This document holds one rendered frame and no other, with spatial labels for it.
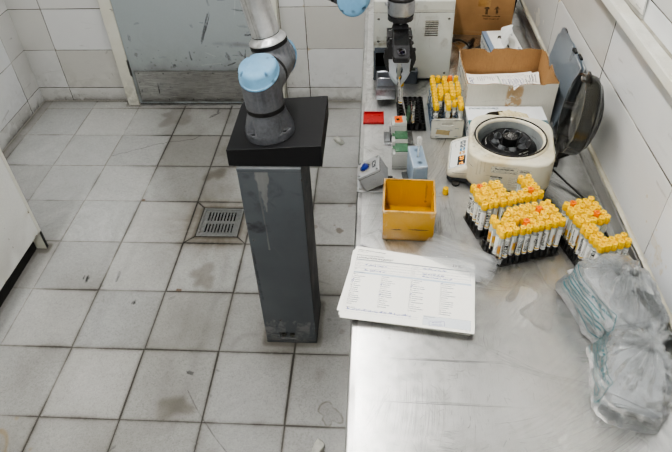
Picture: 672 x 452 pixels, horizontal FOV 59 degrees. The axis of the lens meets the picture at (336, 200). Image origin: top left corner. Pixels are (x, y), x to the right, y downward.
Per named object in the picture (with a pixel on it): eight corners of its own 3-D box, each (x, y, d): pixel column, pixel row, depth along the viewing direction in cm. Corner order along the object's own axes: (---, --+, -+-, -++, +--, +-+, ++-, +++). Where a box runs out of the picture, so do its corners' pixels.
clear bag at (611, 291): (543, 278, 141) (560, 221, 128) (609, 265, 143) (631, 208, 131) (604, 369, 121) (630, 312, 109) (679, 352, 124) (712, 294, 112)
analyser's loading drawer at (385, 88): (376, 70, 217) (376, 57, 214) (394, 70, 217) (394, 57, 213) (375, 99, 202) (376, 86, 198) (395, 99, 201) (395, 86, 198)
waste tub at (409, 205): (383, 206, 162) (384, 177, 156) (432, 208, 161) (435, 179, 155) (381, 240, 152) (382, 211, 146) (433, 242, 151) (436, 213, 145)
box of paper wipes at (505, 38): (479, 45, 234) (483, 14, 226) (509, 44, 234) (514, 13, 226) (491, 72, 217) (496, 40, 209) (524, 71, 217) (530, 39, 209)
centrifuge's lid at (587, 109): (579, 54, 157) (610, 59, 156) (548, 130, 174) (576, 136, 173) (587, 95, 141) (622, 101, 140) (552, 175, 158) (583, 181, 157)
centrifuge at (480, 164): (450, 141, 185) (453, 108, 177) (548, 150, 179) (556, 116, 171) (444, 189, 167) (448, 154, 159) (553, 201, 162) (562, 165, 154)
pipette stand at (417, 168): (401, 174, 173) (402, 146, 167) (424, 172, 173) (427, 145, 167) (406, 196, 165) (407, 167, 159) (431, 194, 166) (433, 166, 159)
